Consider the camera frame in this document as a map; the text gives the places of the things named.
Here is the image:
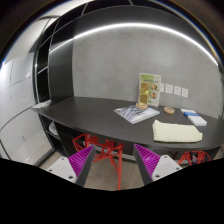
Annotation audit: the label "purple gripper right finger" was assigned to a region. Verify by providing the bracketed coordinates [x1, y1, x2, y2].
[132, 143, 183, 186]

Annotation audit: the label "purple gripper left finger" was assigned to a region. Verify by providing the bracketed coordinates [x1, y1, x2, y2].
[46, 144, 97, 188]

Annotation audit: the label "cream folded towel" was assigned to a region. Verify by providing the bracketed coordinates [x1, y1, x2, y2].
[152, 120, 203, 143]

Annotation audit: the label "red metal chair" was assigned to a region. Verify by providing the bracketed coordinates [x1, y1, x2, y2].
[178, 151, 211, 165]
[72, 133, 124, 189]

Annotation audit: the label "grey striped magazine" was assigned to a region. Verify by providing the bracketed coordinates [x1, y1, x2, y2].
[115, 105, 159, 124]

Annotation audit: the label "round wooden coaster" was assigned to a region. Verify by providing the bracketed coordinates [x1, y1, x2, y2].
[164, 107, 175, 114]

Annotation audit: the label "blue white tissue box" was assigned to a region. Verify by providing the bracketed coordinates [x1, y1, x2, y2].
[181, 109, 207, 126]

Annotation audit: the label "papers on shelf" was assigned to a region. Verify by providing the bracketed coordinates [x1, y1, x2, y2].
[32, 100, 51, 109]

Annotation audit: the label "green menu stand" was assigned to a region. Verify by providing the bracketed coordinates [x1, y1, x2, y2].
[137, 73, 161, 108]

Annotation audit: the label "black shelving unit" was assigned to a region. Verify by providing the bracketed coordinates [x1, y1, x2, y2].
[30, 0, 134, 157]

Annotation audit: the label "LED ceiling light strip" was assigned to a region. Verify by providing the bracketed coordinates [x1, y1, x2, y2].
[49, 23, 218, 66]

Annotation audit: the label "white wall switch plate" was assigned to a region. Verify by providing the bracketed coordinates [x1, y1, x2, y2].
[160, 83, 165, 93]

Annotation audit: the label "white wall socket left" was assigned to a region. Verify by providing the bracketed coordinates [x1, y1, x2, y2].
[165, 84, 173, 94]

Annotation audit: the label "white wall socket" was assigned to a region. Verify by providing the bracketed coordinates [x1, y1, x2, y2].
[174, 86, 181, 96]
[181, 88, 189, 98]
[165, 84, 173, 94]

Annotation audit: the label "white wall socket middle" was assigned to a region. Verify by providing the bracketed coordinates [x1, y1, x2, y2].
[174, 86, 181, 96]

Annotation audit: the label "white wall socket right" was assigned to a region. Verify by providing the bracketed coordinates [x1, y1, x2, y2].
[181, 88, 189, 98]

